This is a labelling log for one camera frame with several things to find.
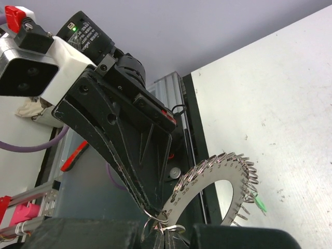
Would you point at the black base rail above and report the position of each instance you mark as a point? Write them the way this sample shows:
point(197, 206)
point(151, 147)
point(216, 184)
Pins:
point(192, 145)

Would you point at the red black hand tool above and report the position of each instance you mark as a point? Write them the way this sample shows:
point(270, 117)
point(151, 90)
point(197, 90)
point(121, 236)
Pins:
point(73, 158)

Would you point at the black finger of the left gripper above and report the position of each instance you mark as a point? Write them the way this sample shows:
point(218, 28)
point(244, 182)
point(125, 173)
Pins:
point(133, 143)
point(99, 125)

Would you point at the aluminium table frame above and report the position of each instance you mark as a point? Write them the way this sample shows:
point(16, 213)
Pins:
point(168, 91)

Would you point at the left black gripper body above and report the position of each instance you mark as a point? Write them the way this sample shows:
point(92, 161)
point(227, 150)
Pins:
point(128, 85)

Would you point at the metal band with key rings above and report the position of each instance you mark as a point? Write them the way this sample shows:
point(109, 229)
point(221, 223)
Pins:
point(235, 178)

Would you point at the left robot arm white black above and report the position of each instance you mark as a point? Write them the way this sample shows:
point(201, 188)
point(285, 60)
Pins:
point(86, 37)

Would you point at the green key tag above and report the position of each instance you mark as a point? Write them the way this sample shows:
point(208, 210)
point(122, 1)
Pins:
point(260, 204)

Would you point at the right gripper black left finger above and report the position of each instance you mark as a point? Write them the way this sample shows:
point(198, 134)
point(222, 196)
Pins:
point(91, 233)

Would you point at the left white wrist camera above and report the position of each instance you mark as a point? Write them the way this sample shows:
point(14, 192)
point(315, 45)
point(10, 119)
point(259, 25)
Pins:
point(35, 62)

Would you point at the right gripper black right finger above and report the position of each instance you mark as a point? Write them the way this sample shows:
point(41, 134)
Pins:
point(213, 236)

